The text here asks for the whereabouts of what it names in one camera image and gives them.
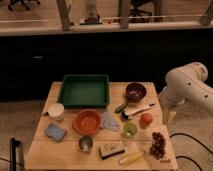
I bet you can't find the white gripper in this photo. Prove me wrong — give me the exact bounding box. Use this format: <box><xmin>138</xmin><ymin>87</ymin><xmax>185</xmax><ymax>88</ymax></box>
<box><xmin>158</xmin><ymin>87</ymin><xmax>178</xmax><ymax>125</ymax></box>

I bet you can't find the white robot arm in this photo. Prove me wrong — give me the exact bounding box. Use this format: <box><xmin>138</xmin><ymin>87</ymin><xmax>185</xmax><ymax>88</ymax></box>
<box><xmin>159</xmin><ymin>62</ymin><xmax>213</xmax><ymax>124</ymax></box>

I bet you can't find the green plastic cup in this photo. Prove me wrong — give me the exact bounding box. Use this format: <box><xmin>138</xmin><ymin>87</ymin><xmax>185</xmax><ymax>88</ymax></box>
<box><xmin>122</xmin><ymin>122</ymin><xmax>137</xmax><ymax>138</ymax></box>

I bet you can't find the small metal cup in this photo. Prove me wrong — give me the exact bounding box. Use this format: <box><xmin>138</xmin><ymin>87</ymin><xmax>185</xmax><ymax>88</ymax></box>
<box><xmin>79</xmin><ymin>136</ymin><xmax>93</xmax><ymax>152</ymax></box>

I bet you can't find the white paper cup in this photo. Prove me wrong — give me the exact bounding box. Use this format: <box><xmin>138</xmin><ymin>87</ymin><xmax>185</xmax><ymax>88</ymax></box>
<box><xmin>48</xmin><ymin>103</ymin><xmax>64</xmax><ymax>121</ymax></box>

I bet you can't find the dark grape bunch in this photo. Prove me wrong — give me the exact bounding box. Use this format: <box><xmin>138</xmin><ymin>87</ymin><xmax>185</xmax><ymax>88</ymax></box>
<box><xmin>149</xmin><ymin>132</ymin><xmax>166</xmax><ymax>159</ymax></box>

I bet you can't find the dark purple bowl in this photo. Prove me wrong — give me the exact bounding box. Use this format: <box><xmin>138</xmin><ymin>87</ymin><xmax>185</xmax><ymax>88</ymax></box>
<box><xmin>125</xmin><ymin>83</ymin><xmax>147</xmax><ymax>103</ymax></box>

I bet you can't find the green cucumber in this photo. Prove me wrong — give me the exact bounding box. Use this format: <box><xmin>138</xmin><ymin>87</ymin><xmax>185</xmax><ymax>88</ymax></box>
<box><xmin>115</xmin><ymin>102</ymin><xmax>128</xmax><ymax>114</ymax></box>

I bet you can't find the grey crumpled cloth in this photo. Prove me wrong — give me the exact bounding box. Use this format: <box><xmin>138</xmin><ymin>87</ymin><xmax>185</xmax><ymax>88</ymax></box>
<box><xmin>101</xmin><ymin>110</ymin><xmax>120</xmax><ymax>132</ymax></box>

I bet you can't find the wooden block eraser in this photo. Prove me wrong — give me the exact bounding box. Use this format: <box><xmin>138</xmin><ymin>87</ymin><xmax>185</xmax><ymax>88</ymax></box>
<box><xmin>99</xmin><ymin>141</ymin><xmax>125</xmax><ymax>160</ymax></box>

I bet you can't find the orange bowl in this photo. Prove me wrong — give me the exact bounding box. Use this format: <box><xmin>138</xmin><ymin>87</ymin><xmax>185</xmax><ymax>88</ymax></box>
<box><xmin>73</xmin><ymin>109</ymin><xmax>101</xmax><ymax>135</ymax></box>

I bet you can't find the green plastic tray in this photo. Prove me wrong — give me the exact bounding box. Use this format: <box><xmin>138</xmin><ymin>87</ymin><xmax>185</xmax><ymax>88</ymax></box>
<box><xmin>57</xmin><ymin>75</ymin><xmax>109</xmax><ymax>108</ymax></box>

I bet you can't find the blue sponge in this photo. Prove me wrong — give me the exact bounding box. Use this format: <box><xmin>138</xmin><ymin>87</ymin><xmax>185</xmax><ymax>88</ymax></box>
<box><xmin>45</xmin><ymin>124</ymin><xmax>67</xmax><ymax>142</ymax></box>

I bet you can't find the office chair right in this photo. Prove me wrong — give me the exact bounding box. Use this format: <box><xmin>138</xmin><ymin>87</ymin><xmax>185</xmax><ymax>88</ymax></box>
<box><xmin>129</xmin><ymin>0</ymin><xmax>155</xmax><ymax>17</ymax></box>

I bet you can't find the office chair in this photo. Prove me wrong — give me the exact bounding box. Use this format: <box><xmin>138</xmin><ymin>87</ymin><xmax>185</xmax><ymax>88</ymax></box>
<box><xmin>129</xmin><ymin>0</ymin><xmax>155</xmax><ymax>17</ymax></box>
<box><xmin>7</xmin><ymin>0</ymin><xmax>41</xmax><ymax>11</ymax></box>

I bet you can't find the white bottle on base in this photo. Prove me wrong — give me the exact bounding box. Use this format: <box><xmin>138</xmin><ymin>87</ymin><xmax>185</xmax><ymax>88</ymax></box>
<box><xmin>80</xmin><ymin>0</ymin><xmax>101</xmax><ymax>25</ymax></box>

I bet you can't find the office chair left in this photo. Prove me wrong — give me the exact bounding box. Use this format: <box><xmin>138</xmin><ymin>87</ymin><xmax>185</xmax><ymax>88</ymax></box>
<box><xmin>7</xmin><ymin>0</ymin><xmax>41</xmax><ymax>11</ymax></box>

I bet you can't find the black floor cable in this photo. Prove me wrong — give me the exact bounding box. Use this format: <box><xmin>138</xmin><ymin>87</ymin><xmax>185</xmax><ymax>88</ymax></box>
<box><xmin>169</xmin><ymin>132</ymin><xmax>213</xmax><ymax>171</ymax></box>

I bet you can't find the black stand post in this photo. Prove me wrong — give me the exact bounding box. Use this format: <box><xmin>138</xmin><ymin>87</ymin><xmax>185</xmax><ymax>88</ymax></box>
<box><xmin>10</xmin><ymin>138</ymin><xmax>21</xmax><ymax>171</ymax></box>

